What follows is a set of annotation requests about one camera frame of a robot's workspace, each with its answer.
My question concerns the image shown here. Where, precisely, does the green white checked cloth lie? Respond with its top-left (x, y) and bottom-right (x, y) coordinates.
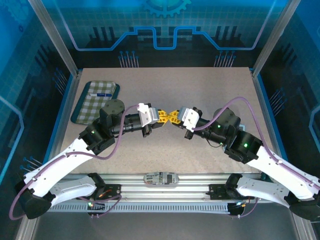
top-left (70, 80), bottom-right (117, 125)

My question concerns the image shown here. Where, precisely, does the blue tray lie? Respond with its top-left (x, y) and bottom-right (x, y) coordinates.
top-left (70, 80), bottom-right (122, 126)

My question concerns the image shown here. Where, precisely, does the blue table edge strip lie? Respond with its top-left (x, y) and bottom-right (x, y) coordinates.
top-left (256, 73), bottom-right (283, 156)
top-left (41, 71), bottom-right (77, 176)

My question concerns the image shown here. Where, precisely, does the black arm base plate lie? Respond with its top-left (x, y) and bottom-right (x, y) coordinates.
top-left (99, 183), bottom-right (123, 201)
top-left (208, 183), bottom-right (255, 201)

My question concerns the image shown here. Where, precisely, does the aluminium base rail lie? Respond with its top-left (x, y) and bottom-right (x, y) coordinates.
top-left (62, 172), bottom-right (263, 202)

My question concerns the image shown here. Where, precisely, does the grey slotted cable duct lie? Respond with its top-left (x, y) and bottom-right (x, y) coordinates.
top-left (49, 201), bottom-right (232, 214)

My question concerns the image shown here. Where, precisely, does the aluminium frame post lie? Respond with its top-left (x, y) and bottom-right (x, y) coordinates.
top-left (27, 0), bottom-right (83, 77)
top-left (250, 0), bottom-right (305, 78)

